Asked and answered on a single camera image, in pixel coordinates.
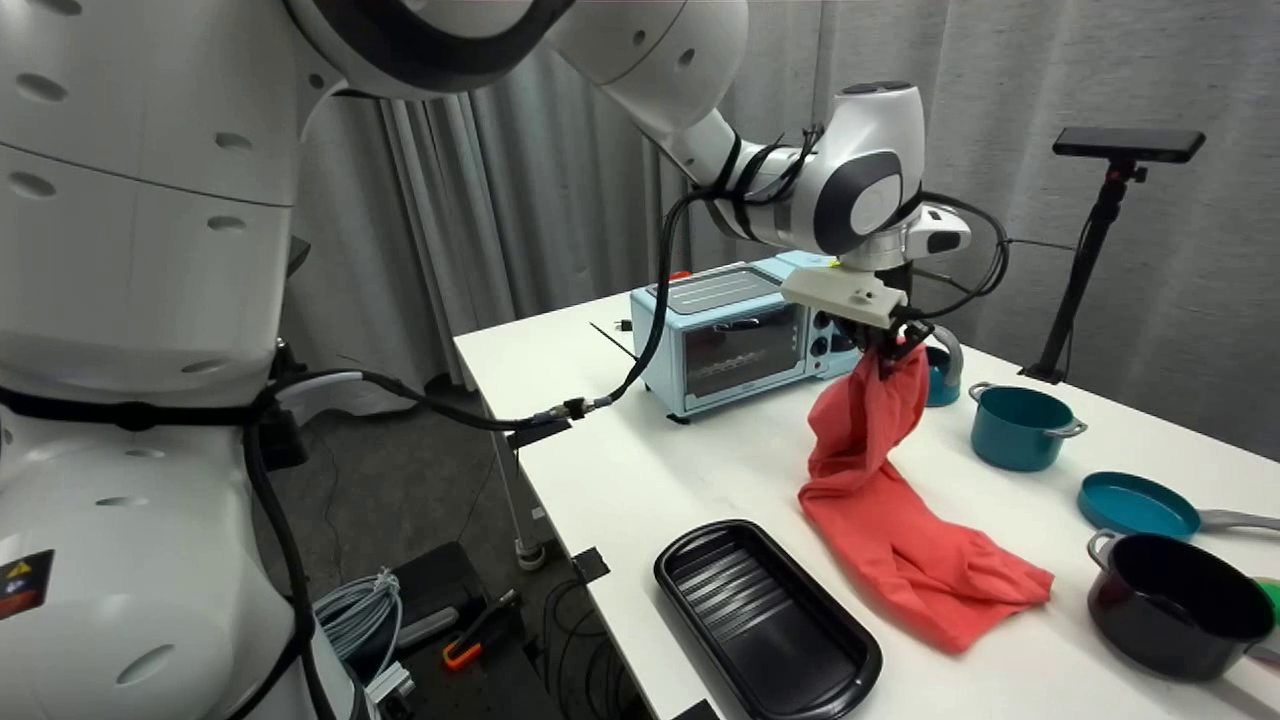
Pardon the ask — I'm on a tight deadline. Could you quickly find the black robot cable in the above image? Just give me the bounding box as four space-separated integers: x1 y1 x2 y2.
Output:
251 125 1010 454

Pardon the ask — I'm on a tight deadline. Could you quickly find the light blue toaster oven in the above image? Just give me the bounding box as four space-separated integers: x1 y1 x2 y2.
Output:
627 249 872 423

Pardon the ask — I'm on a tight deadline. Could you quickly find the small black tape square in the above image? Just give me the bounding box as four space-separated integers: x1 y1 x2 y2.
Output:
568 543 616 586

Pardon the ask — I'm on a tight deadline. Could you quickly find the black floor box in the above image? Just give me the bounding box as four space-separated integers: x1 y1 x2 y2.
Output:
397 535 470 651

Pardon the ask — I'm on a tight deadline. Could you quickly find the black ridged grill tray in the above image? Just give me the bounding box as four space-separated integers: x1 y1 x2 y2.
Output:
653 517 886 720

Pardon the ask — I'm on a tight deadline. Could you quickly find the black tripod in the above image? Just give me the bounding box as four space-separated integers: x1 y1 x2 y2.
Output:
1015 157 1153 388

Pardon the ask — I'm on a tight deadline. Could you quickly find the red cloth towel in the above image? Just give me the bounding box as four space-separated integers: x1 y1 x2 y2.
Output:
794 350 1057 656

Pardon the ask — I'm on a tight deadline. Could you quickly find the black cooking pot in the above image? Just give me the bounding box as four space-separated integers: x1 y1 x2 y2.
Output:
1083 529 1280 690

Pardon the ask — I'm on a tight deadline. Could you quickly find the teal toy frying pan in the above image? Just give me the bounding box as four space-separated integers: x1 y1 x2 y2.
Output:
1076 469 1280 543

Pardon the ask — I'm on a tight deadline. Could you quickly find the long black tape strip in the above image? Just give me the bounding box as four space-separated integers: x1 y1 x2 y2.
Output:
501 407 578 454

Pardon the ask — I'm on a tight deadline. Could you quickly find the orange handled tool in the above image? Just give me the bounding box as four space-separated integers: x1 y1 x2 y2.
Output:
438 586 522 674

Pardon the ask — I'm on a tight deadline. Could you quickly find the black stereo camera bar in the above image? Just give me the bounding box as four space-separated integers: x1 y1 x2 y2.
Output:
1049 125 1211 169

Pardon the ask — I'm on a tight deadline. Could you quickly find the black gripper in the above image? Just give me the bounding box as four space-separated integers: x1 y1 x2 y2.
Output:
851 308 938 380

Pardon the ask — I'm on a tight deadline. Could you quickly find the grey blue cable coil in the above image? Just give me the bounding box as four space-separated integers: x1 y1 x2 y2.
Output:
313 567 411 713

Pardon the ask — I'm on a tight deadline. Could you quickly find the teal toy pot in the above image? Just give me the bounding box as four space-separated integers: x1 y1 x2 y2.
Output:
965 380 1089 477

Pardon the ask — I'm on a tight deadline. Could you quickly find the grey table leg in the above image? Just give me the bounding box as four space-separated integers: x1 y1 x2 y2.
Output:
492 437 552 576

